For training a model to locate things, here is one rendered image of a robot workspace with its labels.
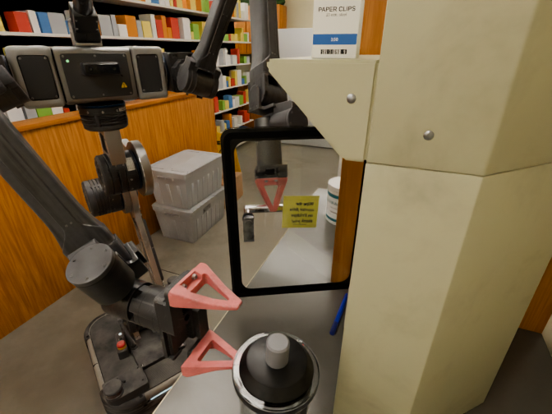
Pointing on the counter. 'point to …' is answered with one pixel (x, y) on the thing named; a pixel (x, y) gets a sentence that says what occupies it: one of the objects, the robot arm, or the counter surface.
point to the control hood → (333, 97)
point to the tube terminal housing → (449, 204)
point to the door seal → (234, 209)
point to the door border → (236, 201)
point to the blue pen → (338, 315)
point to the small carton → (337, 29)
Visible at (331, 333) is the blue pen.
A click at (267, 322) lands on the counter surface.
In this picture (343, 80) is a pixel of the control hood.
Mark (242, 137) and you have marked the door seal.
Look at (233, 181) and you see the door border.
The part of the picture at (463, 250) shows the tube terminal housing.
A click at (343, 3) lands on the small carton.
